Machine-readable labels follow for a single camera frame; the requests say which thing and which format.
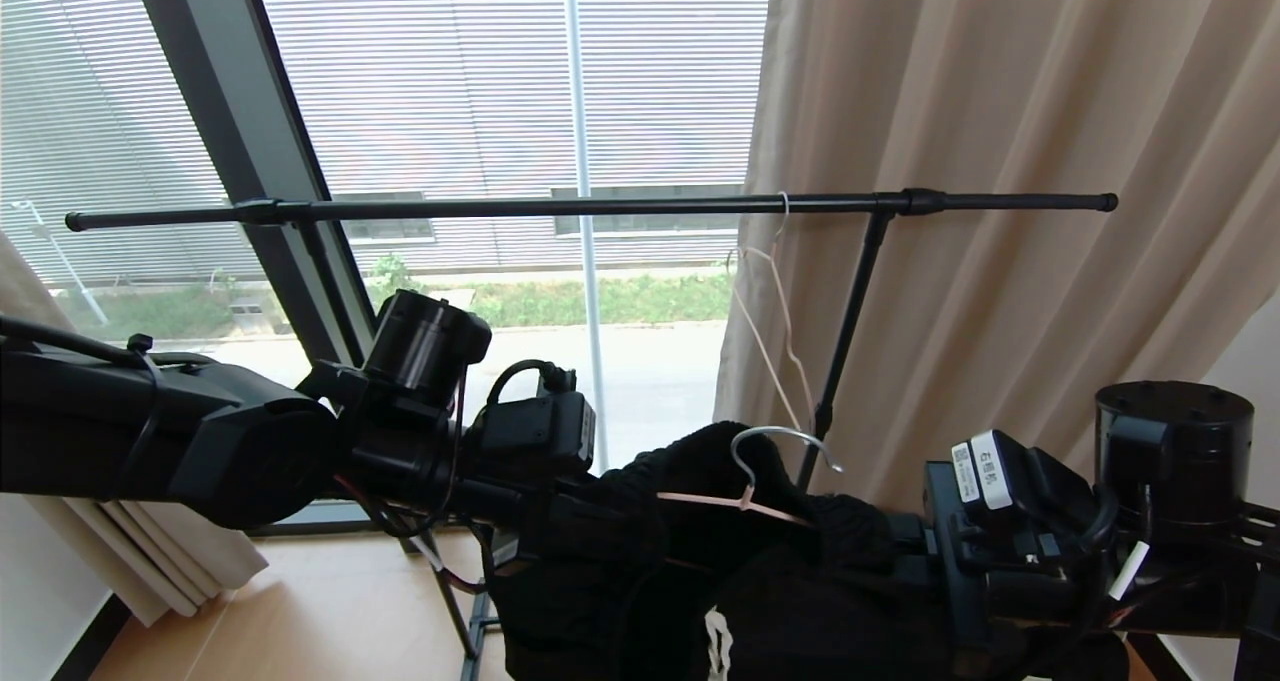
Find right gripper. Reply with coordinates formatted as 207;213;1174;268
925;461;1113;652

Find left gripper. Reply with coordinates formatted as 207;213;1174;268
345;429;563;564

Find black shorts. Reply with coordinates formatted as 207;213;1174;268
490;421;963;681

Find pink clothes hanger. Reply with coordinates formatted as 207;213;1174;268
655;426;844;528
729;190;817;432

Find black clothes rack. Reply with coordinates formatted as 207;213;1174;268
64;188;1119;681

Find beige curtain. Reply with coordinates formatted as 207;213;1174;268
712;0;1280;514
0;231;269;627

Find window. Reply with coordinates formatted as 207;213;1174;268
0;0;777;537

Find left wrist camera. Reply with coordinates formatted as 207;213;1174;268
465;361;599;484

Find black cable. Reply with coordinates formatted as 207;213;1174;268
486;359;579;410

